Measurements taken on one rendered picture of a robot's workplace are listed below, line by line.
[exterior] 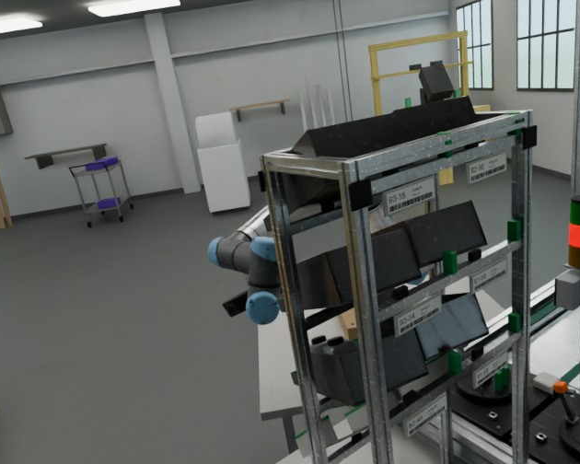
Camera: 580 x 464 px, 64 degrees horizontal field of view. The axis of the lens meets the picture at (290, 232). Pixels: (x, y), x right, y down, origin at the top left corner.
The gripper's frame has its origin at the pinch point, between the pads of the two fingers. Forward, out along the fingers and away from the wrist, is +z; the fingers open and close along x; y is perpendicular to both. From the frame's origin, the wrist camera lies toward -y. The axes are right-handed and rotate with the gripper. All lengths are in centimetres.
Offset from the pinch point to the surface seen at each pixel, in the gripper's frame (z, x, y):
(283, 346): 25.3, -28.3, -7.3
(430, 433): -32, -48, 19
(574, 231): -39, -22, 69
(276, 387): 3.4, -31.3, -12.8
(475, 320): -63, -15, 34
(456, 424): -38, -46, 25
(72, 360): 215, -9, -175
